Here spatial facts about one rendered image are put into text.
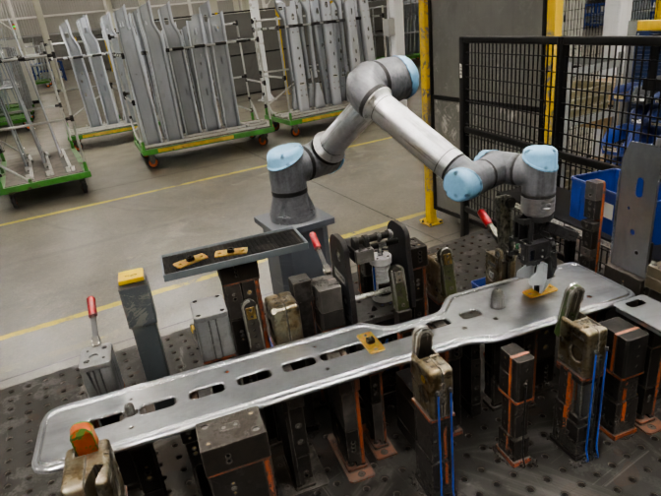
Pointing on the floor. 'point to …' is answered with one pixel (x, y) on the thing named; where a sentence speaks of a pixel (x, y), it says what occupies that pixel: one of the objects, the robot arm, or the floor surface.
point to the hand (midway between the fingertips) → (540, 285)
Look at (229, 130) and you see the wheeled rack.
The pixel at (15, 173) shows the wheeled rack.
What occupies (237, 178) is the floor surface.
